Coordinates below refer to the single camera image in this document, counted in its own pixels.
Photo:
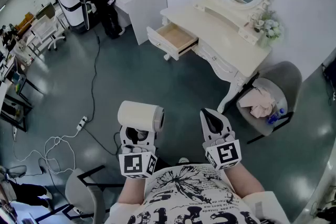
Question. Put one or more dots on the white power strip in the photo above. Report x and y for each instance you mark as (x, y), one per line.
(82, 123)

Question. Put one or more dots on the person's shoe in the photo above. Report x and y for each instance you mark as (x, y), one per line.
(183, 159)

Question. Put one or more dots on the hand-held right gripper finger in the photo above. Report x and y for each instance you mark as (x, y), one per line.
(204, 123)
(225, 126)

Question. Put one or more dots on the person's printed white shirt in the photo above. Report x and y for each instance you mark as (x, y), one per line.
(194, 199)

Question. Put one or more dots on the grey chair with black frame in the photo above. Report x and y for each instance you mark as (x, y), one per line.
(286, 76)
(84, 191)

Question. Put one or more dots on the cardboard box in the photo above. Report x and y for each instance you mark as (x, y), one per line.
(46, 10)

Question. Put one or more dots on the cream dressing table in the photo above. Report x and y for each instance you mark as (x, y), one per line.
(210, 26)

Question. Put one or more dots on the black-framed table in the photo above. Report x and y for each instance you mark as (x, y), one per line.
(18, 102)

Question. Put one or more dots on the white flower bouquet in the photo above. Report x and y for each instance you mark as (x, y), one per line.
(270, 27)

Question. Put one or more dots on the person's right forearm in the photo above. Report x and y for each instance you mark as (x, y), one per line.
(241, 181)

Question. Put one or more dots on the white office chair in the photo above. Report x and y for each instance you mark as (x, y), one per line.
(46, 30)

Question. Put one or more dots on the person's black trousers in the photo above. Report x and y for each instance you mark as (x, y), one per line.
(165, 165)

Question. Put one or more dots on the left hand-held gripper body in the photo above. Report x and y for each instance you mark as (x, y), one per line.
(135, 164)

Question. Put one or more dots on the white desk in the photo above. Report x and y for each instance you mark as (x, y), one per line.
(141, 8)

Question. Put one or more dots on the white desk drawer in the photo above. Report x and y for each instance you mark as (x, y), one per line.
(218, 59)

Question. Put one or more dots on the person's left forearm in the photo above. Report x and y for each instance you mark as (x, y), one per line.
(134, 190)

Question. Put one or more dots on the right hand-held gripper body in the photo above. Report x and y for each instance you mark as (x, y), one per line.
(225, 152)

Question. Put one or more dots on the white paper roll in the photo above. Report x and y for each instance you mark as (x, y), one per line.
(136, 114)

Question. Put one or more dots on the wooden drawer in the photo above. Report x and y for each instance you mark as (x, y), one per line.
(174, 36)

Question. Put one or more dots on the pink cloth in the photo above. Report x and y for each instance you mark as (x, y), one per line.
(260, 103)

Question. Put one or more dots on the blue water bottle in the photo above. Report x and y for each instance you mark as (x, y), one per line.
(274, 116)

